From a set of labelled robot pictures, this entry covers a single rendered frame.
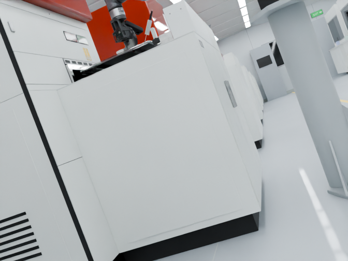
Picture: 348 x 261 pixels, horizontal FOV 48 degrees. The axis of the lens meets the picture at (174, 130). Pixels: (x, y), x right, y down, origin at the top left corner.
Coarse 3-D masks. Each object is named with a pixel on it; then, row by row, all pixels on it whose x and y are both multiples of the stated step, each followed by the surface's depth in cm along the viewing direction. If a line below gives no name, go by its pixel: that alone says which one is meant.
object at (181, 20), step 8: (168, 8) 157; (176, 8) 157; (184, 8) 156; (168, 16) 158; (176, 16) 157; (184, 16) 156; (192, 16) 164; (168, 24) 158; (176, 24) 157; (184, 24) 156; (192, 24) 156; (200, 24) 185; (176, 32) 158; (184, 32) 157; (200, 32) 173; (208, 40) 194
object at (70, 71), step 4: (68, 64) 182; (68, 68) 181; (72, 68) 184; (76, 68) 188; (80, 68) 192; (68, 72) 181; (72, 72) 183; (72, 76) 181; (72, 80) 181; (76, 80) 183
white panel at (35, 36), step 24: (0, 0) 149; (0, 24) 146; (24, 24) 159; (48, 24) 179; (72, 24) 205; (24, 48) 153; (48, 48) 171; (72, 48) 195; (24, 72) 147; (48, 72) 164
